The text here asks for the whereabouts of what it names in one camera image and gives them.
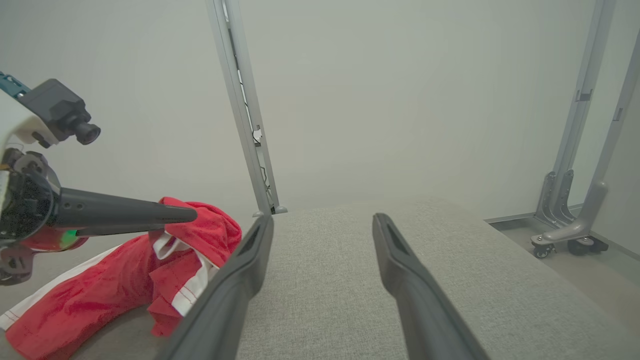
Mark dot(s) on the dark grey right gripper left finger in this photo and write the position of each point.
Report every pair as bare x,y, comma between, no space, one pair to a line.
225,300

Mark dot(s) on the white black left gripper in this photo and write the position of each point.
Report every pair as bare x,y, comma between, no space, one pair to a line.
25,200

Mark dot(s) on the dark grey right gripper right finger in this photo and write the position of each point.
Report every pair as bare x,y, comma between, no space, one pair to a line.
425,310

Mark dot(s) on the red shorts with white stripes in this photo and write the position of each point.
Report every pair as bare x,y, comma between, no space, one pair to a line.
100,295

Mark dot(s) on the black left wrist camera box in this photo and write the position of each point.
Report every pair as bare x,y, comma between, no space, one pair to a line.
55,107

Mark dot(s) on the grey metal partition post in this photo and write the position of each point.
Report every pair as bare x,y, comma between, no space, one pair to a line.
242,125

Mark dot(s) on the grey post with bracket feet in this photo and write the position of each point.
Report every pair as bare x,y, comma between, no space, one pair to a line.
574,130

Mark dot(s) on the grey post with caster foot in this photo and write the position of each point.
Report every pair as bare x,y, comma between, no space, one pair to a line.
610,150

